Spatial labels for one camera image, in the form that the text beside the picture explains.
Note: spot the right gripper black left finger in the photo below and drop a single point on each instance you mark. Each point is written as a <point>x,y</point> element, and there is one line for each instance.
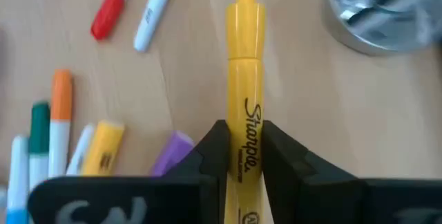
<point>193,196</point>

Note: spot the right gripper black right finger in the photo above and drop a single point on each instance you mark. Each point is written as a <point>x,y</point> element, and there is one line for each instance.
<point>310,200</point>

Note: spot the purple highlighter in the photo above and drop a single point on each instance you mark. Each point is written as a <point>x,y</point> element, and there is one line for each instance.
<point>172,153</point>

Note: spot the yellow Sharpie highlighter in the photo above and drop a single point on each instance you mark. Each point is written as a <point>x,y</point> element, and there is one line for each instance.
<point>245,79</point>
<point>103,148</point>

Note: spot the yellow-cap small white marker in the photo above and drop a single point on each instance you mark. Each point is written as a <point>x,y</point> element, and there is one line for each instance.
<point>152,13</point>

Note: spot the green-cap small white marker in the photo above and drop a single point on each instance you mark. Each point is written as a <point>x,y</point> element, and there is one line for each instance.
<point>39,127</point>

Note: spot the light-blue-cap small white marker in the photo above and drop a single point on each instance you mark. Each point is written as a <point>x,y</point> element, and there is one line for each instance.
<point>18,168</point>

